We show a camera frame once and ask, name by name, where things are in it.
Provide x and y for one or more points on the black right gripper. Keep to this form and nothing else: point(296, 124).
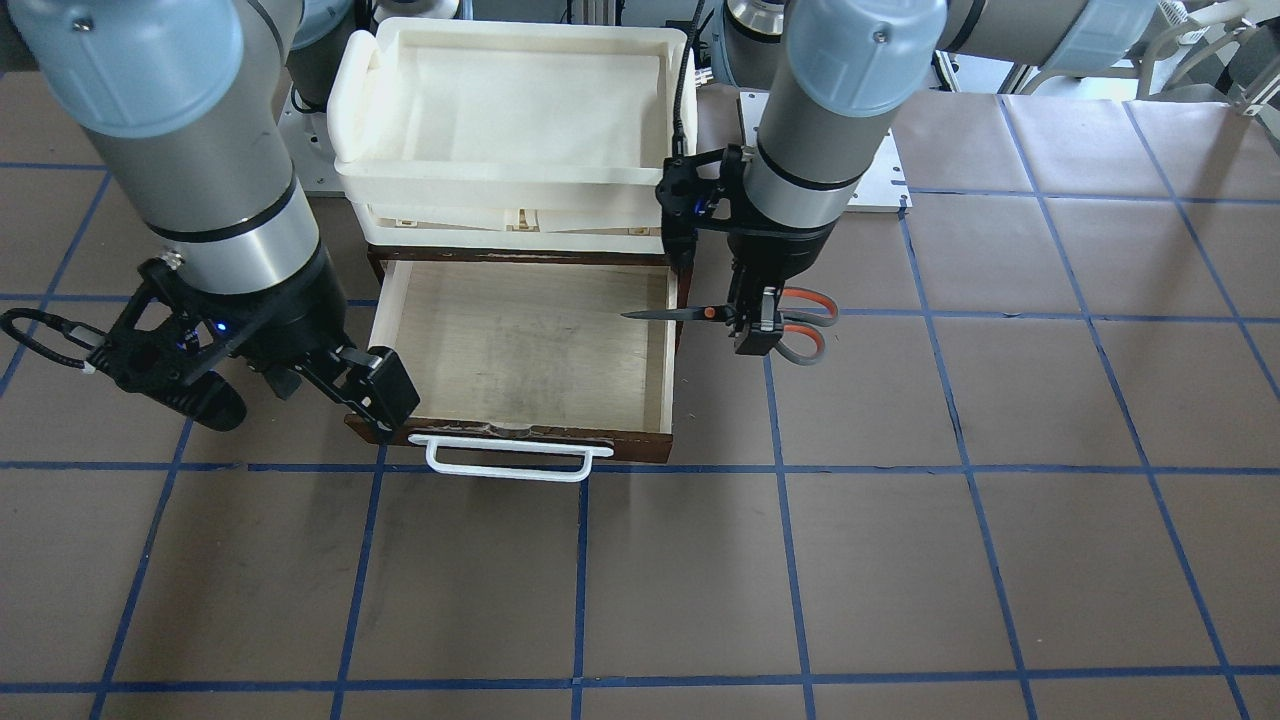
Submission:
point(298, 318)

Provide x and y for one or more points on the grey office chair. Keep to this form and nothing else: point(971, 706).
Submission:
point(1193, 51)

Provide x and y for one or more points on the white plastic basket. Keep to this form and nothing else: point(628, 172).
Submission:
point(491, 135)

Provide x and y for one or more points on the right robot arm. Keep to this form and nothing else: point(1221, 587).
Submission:
point(176, 98)

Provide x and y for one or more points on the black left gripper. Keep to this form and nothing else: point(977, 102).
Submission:
point(785, 255)

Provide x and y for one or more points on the grey orange scissors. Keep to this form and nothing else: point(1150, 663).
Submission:
point(759, 337)

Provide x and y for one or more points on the dark wooden drawer cabinet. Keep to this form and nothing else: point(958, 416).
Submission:
point(530, 255)

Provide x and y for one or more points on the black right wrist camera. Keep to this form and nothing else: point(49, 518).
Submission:
point(166, 343)

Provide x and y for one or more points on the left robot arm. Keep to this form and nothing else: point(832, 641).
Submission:
point(836, 73)

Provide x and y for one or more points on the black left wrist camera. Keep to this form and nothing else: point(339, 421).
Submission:
point(688, 194)

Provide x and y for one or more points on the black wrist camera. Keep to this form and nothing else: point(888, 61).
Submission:
point(166, 343)
point(688, 194)

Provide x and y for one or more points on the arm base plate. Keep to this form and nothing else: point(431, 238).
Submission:
point(882, 189)
point(305, 132)

